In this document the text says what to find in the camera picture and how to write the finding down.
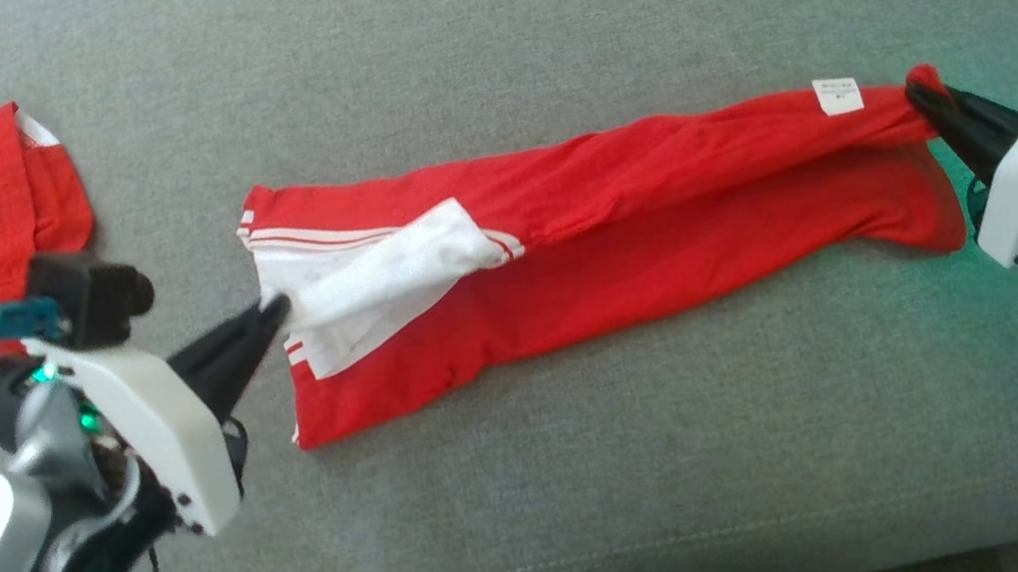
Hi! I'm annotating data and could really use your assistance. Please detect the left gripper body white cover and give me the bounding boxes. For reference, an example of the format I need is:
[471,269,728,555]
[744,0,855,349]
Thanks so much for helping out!
[23,309,254,562]

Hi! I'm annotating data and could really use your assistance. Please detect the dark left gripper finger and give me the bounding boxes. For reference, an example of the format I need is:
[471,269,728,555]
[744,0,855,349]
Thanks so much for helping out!
[163,293,303,392]
[197,329,288,424]

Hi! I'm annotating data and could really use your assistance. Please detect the large grey sofa seat cushion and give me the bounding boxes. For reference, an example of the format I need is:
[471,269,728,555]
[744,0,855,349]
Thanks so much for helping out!
[0,0,1018,572]

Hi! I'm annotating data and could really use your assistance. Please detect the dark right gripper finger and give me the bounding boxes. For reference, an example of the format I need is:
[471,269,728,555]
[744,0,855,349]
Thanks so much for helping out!
[916,97,1009,194]
[904,62,1018,161]

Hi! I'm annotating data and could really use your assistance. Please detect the red shorts with white panels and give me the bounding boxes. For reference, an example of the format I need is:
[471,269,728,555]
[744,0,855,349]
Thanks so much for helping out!
[227,60,987,457]

